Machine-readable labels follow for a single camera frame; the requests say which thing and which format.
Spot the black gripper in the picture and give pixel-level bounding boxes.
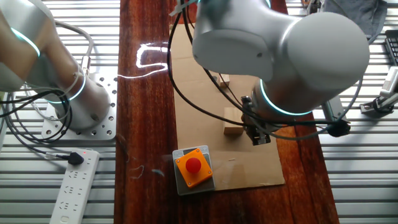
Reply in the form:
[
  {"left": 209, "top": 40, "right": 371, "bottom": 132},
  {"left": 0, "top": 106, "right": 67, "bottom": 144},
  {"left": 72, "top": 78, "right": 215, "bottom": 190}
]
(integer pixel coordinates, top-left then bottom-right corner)
[{"left": 241, "top": 96, "right": 272, "bottom": 147}]

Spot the large wooden block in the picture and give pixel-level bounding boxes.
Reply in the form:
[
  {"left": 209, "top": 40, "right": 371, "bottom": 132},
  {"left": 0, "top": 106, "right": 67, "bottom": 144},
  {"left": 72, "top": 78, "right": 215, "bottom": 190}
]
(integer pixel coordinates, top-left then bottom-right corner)
[{"left": 223, "top": 107, "right": 245, "bottom": 136}]

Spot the small wooden block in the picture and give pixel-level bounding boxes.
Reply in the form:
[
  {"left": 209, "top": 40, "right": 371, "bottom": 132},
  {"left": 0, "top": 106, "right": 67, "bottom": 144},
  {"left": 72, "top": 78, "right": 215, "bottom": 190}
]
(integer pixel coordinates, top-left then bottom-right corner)
[{"left": 219, "top": 73, "right": 231, "bottom": 88}]

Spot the brown cardboard sheet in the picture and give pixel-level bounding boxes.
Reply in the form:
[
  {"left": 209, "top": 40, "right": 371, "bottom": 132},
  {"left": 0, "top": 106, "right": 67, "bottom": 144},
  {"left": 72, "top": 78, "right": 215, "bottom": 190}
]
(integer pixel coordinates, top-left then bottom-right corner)
[{"left": 169, "top": 24, "right": 286, "bottom": 191}]

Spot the orange emergency stop button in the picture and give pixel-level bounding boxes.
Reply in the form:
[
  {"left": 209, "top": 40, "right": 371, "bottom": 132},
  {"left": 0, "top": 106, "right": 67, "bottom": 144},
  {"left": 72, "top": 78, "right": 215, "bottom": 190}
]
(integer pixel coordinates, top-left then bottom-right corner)
[{"left": 174, "top": 148, "right": 214, "bottom": 189}]

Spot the silver robot mounting plate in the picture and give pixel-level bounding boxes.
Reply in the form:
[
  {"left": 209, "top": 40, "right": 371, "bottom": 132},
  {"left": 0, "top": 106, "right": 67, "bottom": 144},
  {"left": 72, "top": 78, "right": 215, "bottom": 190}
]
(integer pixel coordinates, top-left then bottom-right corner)
[{"left": 41, "top": 67, "right": 118, "bottom": 141}]

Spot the grey cloth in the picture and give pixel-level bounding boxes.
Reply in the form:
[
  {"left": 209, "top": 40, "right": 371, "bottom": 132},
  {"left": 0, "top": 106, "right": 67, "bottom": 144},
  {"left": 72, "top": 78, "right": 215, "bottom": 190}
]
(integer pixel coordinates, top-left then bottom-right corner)
[{"left": 320, "top": 0, "right": 388, "bottom": 37}]

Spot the black keyboard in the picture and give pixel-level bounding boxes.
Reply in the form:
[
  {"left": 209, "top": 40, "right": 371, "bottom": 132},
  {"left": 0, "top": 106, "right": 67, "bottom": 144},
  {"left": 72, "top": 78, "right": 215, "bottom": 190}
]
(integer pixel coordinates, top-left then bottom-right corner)
[{"left": 384, "top": 29, "right": 398, "bottom": 66}]

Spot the black power plug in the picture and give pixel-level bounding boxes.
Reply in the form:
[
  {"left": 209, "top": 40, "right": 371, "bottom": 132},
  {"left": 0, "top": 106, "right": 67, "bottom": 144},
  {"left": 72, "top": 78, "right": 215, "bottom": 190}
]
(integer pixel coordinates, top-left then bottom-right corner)
[{"left": 45, "top": 151, "right": 85, "bottom": 166}]

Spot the white power strip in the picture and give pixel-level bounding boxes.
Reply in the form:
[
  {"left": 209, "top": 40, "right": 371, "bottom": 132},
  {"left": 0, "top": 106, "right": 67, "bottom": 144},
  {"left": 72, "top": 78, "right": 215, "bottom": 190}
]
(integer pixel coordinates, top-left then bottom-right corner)
[{"left": 49, "top": 149, "right": 101, "bottom": 224}]

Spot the grey button base plate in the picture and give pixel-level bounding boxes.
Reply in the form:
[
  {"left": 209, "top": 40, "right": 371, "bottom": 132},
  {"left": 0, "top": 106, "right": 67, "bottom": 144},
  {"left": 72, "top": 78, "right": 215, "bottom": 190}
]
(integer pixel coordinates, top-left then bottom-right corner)
[{"left": 172, "top": 144, "right": 216, "bottom": 196}]

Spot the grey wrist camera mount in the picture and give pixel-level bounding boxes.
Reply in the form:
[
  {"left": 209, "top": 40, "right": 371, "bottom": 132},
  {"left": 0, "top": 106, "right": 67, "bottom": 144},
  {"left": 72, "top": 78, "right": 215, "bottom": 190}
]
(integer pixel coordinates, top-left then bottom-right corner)
[{"left": 321, "top": 95, "right": 351, "bottom": 138}]

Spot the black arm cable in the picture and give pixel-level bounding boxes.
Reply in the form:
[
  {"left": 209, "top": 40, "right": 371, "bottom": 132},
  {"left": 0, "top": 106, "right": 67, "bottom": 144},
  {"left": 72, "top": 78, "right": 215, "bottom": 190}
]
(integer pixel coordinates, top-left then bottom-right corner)
[{"left": 167, "top": 0, "right": 343, "bottom": 129}]

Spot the silver camera on stand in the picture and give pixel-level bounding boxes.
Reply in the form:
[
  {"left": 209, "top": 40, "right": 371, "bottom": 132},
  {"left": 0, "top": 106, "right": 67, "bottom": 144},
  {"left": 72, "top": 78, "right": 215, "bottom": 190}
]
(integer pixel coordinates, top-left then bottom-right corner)
[{"left": 359, "top": 65, "right": 398, "bottom": 119}]

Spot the black cable bundle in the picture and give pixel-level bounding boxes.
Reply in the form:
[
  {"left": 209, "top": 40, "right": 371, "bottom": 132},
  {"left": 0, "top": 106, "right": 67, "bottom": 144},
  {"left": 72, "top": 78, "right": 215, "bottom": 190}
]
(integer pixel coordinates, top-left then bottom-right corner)
[{"left": 0, "top": 89, "right": 74, "bottom": 156}]

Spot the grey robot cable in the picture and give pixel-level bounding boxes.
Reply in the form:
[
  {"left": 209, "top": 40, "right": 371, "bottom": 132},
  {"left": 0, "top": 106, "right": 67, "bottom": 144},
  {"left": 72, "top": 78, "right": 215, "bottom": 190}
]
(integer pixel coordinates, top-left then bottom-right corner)
[{"left": 51, "top": 19, "right": 95, "bottom": 76}]

